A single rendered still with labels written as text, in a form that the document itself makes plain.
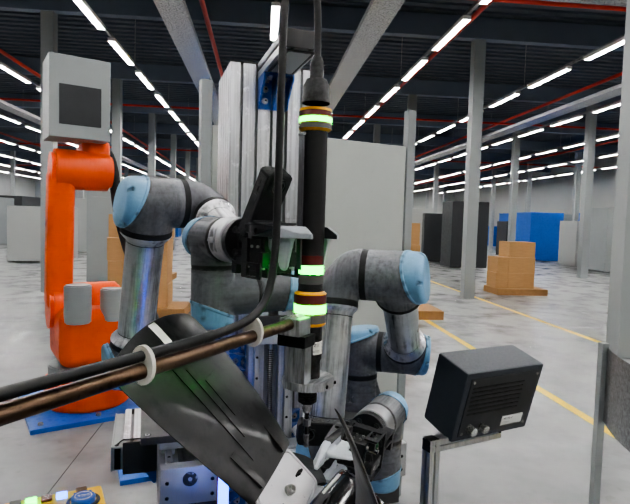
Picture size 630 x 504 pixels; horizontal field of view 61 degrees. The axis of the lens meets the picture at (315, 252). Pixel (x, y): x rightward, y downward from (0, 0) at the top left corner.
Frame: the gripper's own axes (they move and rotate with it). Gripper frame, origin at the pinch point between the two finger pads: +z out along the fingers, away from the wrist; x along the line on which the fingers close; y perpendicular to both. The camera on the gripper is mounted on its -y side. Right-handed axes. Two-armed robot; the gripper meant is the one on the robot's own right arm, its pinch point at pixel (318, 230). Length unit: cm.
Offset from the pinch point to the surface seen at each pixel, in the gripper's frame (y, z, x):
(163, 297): 122, -749, -282
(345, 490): 30.5, 8.6, 1.7
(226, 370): 18.2, -5.6, 10.1
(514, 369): 34, -18, -76
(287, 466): 29.1, 2.1, 5.6
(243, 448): 25.3, 2.1, 11.9
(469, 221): -13, -649, -918
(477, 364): 32, -22, -68
